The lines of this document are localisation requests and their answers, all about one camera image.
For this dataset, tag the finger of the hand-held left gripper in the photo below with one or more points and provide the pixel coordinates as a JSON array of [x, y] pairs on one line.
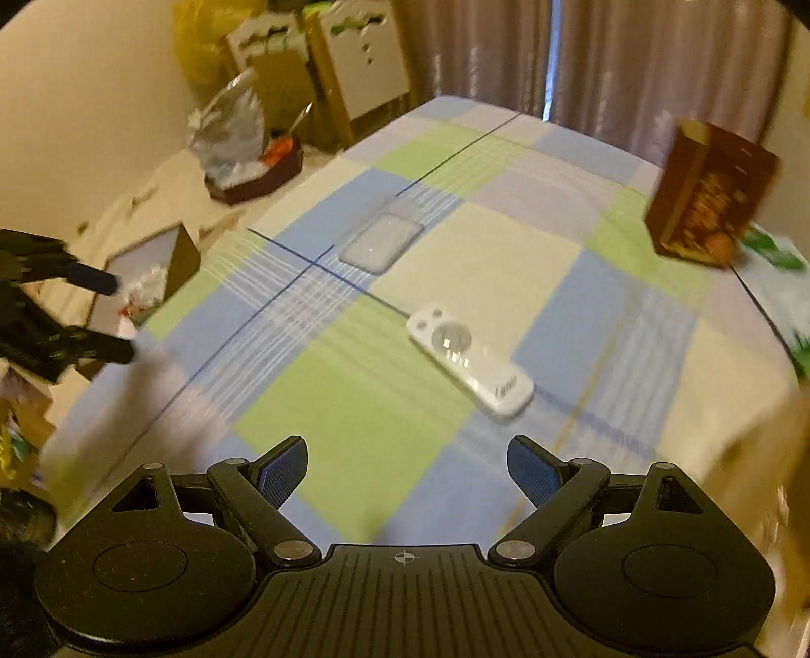
[[107, 348], [95, 278]]

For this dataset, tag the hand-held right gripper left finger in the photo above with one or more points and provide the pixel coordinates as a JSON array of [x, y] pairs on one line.
[[285, 471]]

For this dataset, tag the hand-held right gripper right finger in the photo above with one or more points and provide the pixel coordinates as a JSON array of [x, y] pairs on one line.
[[531, 471]]

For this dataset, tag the white remote control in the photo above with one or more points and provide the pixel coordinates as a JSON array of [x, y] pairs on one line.
[[468, 364]]

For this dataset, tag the brown cardboard box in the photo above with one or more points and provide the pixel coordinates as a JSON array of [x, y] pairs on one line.
[[759, 474]]

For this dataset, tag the checkered cloth desktop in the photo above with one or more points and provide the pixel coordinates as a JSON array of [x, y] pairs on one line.
[[354, 411]]

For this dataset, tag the open brown carton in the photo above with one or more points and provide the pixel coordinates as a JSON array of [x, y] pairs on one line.
[[183, 266]]

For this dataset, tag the clear plastic tray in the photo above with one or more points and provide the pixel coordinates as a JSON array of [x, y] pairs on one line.
[[383, 243]]

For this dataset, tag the yellow plastic bag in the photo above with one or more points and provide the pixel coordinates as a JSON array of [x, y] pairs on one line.
[[202, 38]]

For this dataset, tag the red gift box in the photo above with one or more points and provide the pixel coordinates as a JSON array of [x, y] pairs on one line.
[[709, 196]]

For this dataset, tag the green cartoon snack bag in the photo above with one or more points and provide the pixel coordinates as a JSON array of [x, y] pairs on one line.
[[778, 253]]

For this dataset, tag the white wooden chair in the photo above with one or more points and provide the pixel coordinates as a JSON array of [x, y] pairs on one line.
[[367, 57]]

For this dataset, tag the mauve curtain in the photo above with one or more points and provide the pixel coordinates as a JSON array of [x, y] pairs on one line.
[[481, 44], [633, 63]]

